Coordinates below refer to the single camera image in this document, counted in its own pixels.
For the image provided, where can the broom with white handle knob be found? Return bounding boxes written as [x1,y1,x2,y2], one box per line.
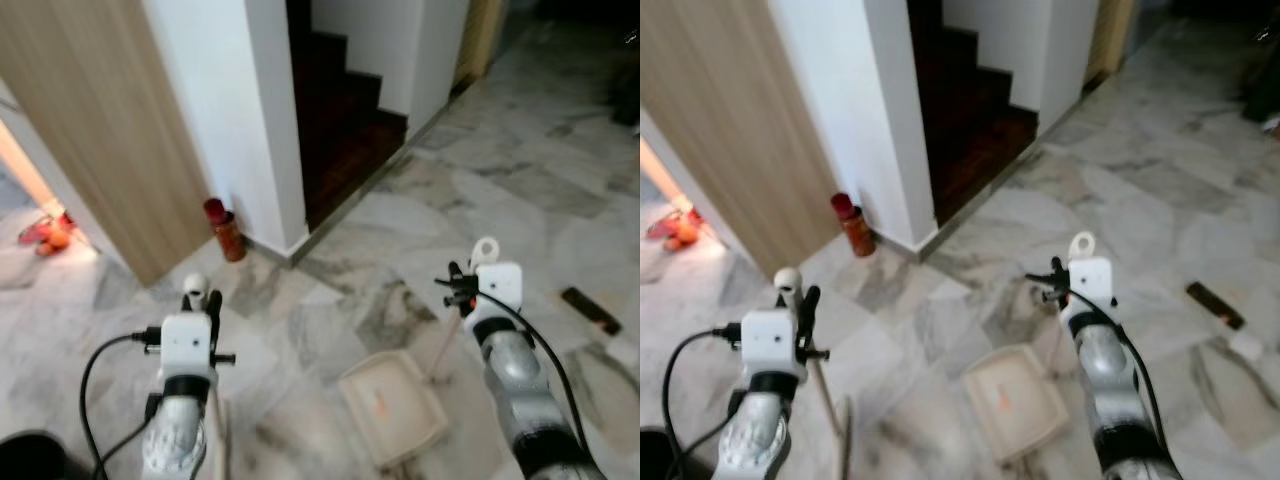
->
[183,273,233,480]
[774,267,857,480]

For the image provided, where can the beige dustpan with long handle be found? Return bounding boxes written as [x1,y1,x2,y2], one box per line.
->
[338,236,502,470]
[962,231,1099,467]

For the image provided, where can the red cylindrical can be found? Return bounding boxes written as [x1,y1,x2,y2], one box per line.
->
[830,192,878,259]
[203,197,249,265]

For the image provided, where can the black flat rectangular object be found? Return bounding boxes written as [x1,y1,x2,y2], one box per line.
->
[559,286,624,338]
[1185,281,1248,332]

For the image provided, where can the red slipper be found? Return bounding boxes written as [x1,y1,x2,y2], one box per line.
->
[17,213,69,247]
[646,208,701,241]

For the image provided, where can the dark wooden staircase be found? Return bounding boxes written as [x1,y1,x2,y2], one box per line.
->
[286,0,410,234]
[906,0,1041,228]

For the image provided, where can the black robot leg part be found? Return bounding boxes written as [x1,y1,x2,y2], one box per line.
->
[640,427,675,480]
[0,430,67,480]

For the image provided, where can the light wooden door panel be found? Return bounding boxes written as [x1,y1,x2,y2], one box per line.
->
[0,0,217,289]
[640,0,844,281]

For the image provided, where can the white crumpled paper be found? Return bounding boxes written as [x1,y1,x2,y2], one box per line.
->
[1227,330,1267,363]

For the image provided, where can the narrow wooden door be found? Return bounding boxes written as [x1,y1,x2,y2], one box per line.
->
[452,0,510,93]
[1084,0,1139,89]

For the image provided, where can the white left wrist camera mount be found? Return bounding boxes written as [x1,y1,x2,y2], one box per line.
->
[160,313,215,381]
[741,309,802,377]

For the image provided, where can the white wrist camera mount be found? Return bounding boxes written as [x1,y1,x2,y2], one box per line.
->
[741,309,802,377]
[160,313,215,381]
[472,262,526,314]
[1067,257,1117,307]

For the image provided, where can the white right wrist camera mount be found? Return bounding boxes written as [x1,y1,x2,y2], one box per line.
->
[1067,257,1117,307]
[472,262,526,314]

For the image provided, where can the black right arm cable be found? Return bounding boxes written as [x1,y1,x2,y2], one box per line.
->
[1072,288,1169,451]
[478,290,587,453]

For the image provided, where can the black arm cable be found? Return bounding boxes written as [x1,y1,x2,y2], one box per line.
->
[661,323,744,480]
[478,290,587,453]
[1072,288,1169,451]
[78,329,164,480]

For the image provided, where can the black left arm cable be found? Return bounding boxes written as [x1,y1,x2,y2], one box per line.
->
[78,329,164,480]
[661,323,744,480]

